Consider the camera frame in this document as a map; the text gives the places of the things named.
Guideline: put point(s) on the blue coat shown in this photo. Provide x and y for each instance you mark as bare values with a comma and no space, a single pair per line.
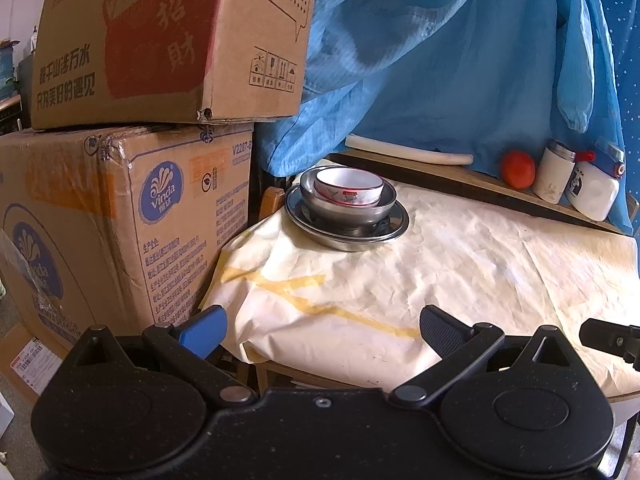
425,60

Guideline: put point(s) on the orange tomato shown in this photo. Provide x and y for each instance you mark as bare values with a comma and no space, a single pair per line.
518,170

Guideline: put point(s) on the large deep steel plate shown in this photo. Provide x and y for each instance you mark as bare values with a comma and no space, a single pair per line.
404,220

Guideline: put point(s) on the cardboard box blue logo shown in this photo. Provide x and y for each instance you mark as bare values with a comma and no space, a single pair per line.
125,235

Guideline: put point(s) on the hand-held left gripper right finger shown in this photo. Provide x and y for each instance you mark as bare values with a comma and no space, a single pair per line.
440,330

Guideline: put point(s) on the blue dotted cloth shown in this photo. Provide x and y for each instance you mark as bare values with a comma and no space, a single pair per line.
630,60

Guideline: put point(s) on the white thermos flask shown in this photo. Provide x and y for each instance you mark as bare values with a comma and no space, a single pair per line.
550,180

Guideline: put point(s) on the dark wooden cabinet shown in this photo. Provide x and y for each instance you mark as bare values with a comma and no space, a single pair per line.
10,115

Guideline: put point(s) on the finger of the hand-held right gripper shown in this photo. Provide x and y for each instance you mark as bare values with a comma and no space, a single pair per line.
610,337

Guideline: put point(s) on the white rolling pin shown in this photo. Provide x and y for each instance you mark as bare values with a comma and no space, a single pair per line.
400,149

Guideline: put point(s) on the cardboard box red print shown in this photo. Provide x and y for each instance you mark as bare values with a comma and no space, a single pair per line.
150,35

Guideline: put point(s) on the steel bowl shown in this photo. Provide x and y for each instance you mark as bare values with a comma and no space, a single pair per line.
350,215

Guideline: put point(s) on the cream table cloth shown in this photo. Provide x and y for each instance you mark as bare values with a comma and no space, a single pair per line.
475,270

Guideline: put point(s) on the blue water jug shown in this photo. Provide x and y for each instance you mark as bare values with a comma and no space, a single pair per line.
7,70

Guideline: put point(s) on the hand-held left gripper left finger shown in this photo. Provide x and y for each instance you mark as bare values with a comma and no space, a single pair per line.
200,332

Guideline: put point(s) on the small white bottle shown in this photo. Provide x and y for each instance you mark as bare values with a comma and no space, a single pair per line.
34,42

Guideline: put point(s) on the white and blue water bottle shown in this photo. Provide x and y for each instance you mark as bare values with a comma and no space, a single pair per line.
592,195

